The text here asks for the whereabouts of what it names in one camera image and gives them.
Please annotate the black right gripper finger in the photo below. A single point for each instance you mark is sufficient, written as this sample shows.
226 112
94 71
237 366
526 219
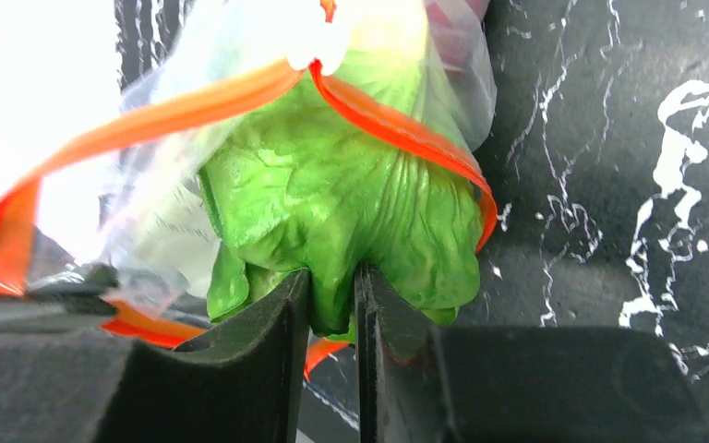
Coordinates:
421 382

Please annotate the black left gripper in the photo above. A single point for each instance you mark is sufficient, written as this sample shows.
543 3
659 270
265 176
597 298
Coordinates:
63 380

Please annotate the napa cabbage toy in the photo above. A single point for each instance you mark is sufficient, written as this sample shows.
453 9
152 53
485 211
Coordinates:
295 186

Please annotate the clear zip bag orange zipper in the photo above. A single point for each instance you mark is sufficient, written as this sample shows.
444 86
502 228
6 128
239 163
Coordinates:
125 196

